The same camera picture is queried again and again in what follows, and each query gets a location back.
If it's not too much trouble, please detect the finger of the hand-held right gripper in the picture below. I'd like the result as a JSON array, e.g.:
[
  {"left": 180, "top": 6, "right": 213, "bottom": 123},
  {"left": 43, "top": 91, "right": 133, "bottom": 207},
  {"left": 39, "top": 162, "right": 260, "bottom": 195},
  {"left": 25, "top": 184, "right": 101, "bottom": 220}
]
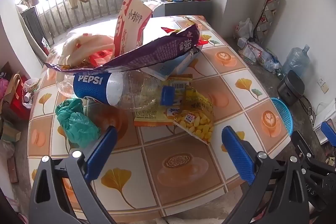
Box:
[
  {"left": 291, "top": 131, "right": 319, "bottom": 170},
  {"left": 321, "top": 121, "right": 336, "bottom": 147}
]

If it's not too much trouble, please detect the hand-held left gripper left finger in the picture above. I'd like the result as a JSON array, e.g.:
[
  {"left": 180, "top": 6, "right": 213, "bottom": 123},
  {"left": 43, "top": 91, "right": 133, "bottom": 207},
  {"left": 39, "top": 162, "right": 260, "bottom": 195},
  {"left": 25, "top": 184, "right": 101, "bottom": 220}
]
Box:
[{"left": 29, "top": 126, "right": 118, "bottom": 224}]

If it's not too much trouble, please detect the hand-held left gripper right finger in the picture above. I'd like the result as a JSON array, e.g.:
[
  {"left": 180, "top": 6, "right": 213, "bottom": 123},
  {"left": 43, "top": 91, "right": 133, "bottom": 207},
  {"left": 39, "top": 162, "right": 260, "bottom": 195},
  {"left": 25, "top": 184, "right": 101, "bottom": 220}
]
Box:
[{"left": 221, "top": 126, "right": 311, "bottom": 224}]

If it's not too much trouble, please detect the green plastic bag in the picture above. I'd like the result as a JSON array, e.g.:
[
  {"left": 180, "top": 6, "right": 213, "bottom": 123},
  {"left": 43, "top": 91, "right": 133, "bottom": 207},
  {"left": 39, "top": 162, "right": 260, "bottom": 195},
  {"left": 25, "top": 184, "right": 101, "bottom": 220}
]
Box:
[{"left": 55, "top": 98, "right": 101, "bottom": 148}]

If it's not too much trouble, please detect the clear plastic bottle blue label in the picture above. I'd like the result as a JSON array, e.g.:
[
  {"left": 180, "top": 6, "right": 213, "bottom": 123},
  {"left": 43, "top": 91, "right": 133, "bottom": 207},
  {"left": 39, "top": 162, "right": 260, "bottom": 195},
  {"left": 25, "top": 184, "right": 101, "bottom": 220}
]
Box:
[{"left": 56, "top": 70, "right": 175, "bottom": 111}]

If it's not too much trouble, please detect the purple snack bag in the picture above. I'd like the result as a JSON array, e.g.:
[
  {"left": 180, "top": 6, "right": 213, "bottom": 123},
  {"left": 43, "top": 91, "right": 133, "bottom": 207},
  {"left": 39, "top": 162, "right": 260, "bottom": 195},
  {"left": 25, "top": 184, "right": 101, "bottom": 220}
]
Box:
[{"left": 45, "top": 24, "right": 202, "bottom": 75}]

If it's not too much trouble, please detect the blue and white carton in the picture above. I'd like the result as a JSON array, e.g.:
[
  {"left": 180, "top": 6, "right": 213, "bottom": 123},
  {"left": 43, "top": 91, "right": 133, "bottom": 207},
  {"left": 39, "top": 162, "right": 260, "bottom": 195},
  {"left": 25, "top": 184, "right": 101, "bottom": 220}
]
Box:
[{"left": 140, "top": 51, "right": 202, "bottom": 80}]

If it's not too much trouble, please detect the cream plastic bag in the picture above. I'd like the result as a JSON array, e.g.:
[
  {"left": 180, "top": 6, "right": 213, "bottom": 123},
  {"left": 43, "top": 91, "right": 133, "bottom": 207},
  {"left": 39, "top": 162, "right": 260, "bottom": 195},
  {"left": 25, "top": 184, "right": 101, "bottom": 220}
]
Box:
[{"left": 56, "top": 32, "right": 116, "bottom": 67}]

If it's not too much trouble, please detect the red and white paper bag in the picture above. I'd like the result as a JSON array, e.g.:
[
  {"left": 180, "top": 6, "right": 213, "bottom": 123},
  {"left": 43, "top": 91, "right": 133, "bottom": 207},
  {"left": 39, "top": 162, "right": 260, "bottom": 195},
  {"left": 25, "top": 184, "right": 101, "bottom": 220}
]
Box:
[{"left": 113, "top": 0, "right": 153, "bottom": 58}]

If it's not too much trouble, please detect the white device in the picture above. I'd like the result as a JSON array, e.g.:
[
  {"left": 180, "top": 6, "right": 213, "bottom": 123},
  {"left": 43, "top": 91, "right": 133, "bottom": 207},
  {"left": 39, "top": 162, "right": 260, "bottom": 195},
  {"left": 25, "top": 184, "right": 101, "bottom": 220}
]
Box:
[{"left": 312, "top": 102, "right": 336, "bottom": 146}]

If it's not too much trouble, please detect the blue plastic basket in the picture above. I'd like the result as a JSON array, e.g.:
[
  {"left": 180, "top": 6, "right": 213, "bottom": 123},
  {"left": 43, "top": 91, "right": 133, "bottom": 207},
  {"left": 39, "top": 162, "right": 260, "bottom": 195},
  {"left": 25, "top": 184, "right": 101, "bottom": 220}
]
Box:
[{"left": 270, "top": 97, "right": 294, "bottom": 136}]

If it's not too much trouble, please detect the yellow corn snack packet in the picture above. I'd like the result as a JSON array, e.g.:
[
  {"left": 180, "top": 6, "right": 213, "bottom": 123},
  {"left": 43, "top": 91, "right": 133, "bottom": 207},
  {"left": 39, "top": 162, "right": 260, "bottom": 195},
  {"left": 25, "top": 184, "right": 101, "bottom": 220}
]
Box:
[{"left": 173, "top": 88, "right": 214, "bottom": 144}]

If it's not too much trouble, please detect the printed tablecloth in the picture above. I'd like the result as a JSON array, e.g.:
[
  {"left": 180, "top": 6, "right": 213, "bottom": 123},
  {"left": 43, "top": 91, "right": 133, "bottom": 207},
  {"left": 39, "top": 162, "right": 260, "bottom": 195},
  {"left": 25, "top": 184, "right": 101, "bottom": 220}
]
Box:
[{"left": 28, "top": 15, "right": 292, "bottom": 218}]

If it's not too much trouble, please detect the black rice cooker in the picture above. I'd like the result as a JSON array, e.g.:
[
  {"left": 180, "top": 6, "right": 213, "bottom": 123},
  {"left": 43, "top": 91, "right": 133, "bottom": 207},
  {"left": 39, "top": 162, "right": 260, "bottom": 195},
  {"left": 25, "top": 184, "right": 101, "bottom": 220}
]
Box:
[{"left": 278, "top": 70, "right": 305, "bottom": 106}]

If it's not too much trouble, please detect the yellow orange snack packet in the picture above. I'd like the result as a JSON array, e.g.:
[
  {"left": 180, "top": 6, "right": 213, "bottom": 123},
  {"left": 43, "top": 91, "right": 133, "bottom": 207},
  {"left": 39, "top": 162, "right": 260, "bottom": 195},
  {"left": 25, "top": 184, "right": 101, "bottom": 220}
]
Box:
[{"left": 134, "top": 74, "right": 193, "bottom": 127}]

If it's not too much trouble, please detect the clear water jug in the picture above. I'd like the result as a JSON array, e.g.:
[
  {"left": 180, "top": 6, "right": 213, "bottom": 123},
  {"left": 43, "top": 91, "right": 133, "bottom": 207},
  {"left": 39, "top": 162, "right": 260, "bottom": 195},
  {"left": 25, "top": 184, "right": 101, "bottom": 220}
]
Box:
[{"left": 282, "top": 46, "right": 310, "bottom": 79}]

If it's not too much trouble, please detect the small cardboard box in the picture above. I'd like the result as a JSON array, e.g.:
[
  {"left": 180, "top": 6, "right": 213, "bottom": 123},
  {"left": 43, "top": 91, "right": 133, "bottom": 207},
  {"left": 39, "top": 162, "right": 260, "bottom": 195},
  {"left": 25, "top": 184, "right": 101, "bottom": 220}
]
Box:
[{"left": 0, "top": 119, "right": 21, "bottom": 143}]

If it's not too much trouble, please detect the crumpled white plastic bag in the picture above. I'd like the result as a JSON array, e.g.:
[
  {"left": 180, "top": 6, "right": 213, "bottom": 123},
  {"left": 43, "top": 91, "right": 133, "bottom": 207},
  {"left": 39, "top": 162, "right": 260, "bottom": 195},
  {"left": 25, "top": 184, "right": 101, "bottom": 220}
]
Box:
[{"left": 22, "top": 78, "right": 41, "bottom": 109}]

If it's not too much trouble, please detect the red shopping bag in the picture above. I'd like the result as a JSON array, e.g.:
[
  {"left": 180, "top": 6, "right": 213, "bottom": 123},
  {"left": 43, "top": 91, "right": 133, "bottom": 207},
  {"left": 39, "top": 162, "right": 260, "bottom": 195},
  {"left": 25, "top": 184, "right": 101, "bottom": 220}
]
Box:
[{"left": 9, "top": 74, "right": 33, "bottom": 122}]

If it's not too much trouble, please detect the pile of plastic bottles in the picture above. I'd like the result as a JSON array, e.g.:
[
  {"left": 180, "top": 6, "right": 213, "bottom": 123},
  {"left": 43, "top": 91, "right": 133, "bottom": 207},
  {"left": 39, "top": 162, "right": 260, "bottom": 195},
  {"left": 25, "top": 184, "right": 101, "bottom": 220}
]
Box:
[{"left": 238, "top": 38, "right": 281, "bottom": 75}]

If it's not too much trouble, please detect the white plastic bag red print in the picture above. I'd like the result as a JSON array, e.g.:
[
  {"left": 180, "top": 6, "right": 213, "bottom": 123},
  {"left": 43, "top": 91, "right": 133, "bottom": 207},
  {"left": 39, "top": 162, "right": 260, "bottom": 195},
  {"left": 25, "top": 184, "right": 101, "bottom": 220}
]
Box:
[{"left": 234, "top": 18, "right": 254, "bottom": 39}]

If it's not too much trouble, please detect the patterned folded mat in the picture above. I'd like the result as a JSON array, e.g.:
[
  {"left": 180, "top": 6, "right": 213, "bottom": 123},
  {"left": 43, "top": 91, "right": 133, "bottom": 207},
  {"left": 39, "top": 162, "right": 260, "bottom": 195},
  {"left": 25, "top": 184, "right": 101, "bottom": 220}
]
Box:
[{"left": 253, "top": 0, "right": 285, "bottom": 43}]

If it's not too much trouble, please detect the black panel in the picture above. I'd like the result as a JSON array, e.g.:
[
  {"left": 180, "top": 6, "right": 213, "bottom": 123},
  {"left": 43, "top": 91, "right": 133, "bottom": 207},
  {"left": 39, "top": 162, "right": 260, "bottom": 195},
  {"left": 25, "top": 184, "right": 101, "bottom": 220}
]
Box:
[{"left": 20, "top": 5, "right": 44, "bottom": 42}]

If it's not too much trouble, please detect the metal railing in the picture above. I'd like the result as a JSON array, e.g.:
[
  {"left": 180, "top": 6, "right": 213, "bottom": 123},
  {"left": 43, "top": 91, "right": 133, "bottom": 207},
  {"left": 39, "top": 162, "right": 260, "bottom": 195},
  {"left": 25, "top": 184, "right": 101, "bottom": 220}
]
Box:
[{"left": 16, "top": 0, "right": 163, "bottom": 41}]

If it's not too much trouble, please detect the grey cabinet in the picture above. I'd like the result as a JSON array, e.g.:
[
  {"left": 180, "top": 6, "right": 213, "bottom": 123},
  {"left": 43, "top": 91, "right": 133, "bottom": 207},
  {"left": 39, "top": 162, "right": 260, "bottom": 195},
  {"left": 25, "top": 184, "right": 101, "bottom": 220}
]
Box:
[{"left": 143, "top": 0, "right": 213, "bottom": 18}]

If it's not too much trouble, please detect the wall socket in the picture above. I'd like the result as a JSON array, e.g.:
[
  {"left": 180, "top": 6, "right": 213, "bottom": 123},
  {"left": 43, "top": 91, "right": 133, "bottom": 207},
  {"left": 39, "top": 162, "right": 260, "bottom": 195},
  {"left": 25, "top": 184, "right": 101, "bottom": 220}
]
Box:
[{"left": 316, "top": 77, "right": 330, "bottom": 94}]

